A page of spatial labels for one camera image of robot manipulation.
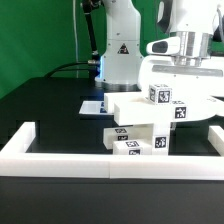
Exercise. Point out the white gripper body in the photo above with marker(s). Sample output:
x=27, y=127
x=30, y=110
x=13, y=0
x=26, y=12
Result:
x=208, y=78

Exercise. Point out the white tagged cube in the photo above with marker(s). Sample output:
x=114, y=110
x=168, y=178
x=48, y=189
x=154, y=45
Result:
x=159, y=94

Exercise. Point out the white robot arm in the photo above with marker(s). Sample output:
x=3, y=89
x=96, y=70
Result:
x=183, y=59

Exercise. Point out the white marker sheet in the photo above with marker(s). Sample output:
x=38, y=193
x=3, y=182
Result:
x=92, y=108

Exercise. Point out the white U-shaped fence frame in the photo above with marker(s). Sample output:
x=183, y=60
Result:
x=15, y=160

